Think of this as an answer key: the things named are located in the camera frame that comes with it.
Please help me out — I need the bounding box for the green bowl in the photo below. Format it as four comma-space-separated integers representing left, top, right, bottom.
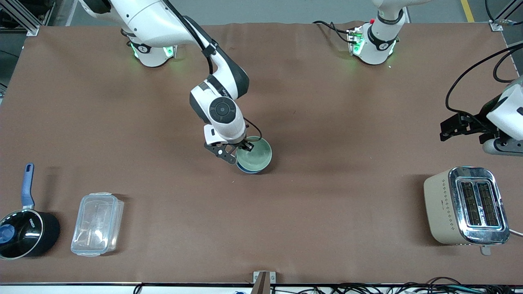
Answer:
237, 136, 273, 172

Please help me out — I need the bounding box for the blue bowl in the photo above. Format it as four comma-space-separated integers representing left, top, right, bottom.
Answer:
236, 160, 273, 175

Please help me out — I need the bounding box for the beige chrome toaster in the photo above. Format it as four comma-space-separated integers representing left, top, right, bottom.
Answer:
423, 166, 511, 256

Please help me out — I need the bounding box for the brown table mat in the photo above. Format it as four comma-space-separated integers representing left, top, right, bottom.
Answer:
0, 21, 523, 285

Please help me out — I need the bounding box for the clear plastic food container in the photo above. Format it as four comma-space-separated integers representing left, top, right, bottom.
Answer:
71, 192, 125, 257

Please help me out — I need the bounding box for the glass saucepan lid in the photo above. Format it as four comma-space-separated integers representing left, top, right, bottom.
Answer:
0, 210, 44, 259

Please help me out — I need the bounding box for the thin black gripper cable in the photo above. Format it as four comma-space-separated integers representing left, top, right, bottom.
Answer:
244, 118, 263, 142

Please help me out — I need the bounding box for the long black looping cable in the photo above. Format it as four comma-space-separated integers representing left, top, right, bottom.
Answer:
445, 43, 523, 116

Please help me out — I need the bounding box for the short black curved cable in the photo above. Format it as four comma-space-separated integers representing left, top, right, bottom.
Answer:
492, 50, 523, 83

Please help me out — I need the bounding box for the metal corner bracket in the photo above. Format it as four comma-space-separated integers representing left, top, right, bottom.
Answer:
485, 0, 523, 32

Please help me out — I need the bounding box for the black cable along right arm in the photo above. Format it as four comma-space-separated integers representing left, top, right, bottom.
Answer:
163, 0, 215, 75

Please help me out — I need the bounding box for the metal bracket at table edge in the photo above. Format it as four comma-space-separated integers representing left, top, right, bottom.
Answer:
252, 270, 277, 294

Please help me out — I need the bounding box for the black cable at arm base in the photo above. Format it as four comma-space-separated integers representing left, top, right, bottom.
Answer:
312, 20, 357, 44

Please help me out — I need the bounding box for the bundle of black floor cables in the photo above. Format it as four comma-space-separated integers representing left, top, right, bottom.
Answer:
133, 277, 523, 294

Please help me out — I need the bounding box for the dark saucepan with blue handle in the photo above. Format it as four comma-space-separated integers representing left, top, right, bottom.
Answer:
0, 163, 61, 260

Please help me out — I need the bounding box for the aluminium frame profile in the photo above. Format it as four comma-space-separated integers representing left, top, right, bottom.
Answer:
0, 0, 56, 36

